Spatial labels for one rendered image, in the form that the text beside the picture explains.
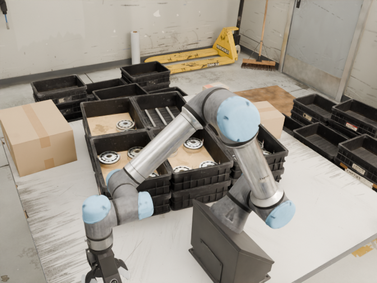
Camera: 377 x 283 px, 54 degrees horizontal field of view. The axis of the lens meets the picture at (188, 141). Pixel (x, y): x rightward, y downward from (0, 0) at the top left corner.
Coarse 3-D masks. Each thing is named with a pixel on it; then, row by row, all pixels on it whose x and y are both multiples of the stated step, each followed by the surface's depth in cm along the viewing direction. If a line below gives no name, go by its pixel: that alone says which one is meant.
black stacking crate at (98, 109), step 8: (88, 104) 213; (96, 104) 215; (104, 104) 217; (112, 104) 218; (120, 104) 220; (128, 104) 222; (88, 112) 216; (96, 112) 218; (104, 112) 219; (112, 112) 221; (120, 112) 223; (128, 112) 225; (136, 120) 209; (136, 128) 211
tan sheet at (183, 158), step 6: (180, 150) 193; (204, 150) 194; (174, 156) 188; (180, 156) 188; (186, 156) 189; (192, 156) 189; (198, 156) 189; (204, 156) 189; (210, 156) 190; (174, 162) 184; (180, 162) 184; (186, 162) 184; (192, 162) 184; (198, 162) 185
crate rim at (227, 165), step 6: (150, 132) 188; (210, 132) 190; (222, 150) 177; (228, 156) 173; (168, 162) 167; (228, 162) 169; (198, 168) 164; (204, 168) 164; (210, 168) 165; (216, 168) 166; (222, 168) 168; (174, 174) 160; (180, 174) 161; (186, 174) 162; (192, 174) 163
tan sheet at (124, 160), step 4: (120, 152) 189; (124, 152) 189; (124, 156) 186; (120, 160) 183; (124, 160) 184; (120, 164) 181; (124, 164) 181; (104, 168) 177; (108, 168) 177; (112, 168) 177; (116, 168) 178; (120, 168) 178; (104, 172) 175; (108, 172) 175; (156, 172) 176; (104, 176) 172; (104, 180) 170
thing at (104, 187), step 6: (132, 132) 187; (138, 132) 187; (144, 132) 189; (96, 138) 181; (102, 138) 182; (150, 138) 183; (90, 144) 179; (96, 156) 168; (96, 162) 164; (168, 168) 163; (102, 174) 158; (168, 174) 159; (102, 180) 154; (144, 180) 155; (150, 180) 156; (156, 180) 158; (162, 180) 159; (102, 186) 151
